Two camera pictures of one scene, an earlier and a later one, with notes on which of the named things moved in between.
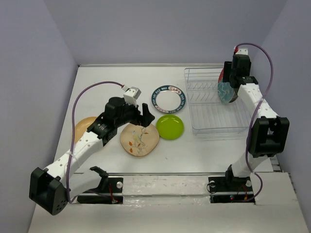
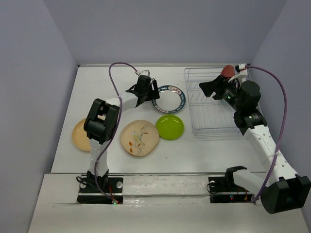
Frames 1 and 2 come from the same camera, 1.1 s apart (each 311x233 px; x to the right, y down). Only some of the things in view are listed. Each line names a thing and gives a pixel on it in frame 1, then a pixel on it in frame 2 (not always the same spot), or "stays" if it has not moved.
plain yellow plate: x=81 y=127 stays
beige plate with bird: x=137 y=141 stays
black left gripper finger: x=147 y=118 -> x=155 y=93
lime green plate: x=170 y=126 stays
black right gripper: x=228 y=71 -> x=219 y=84
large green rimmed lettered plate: x=168 y=98 stays
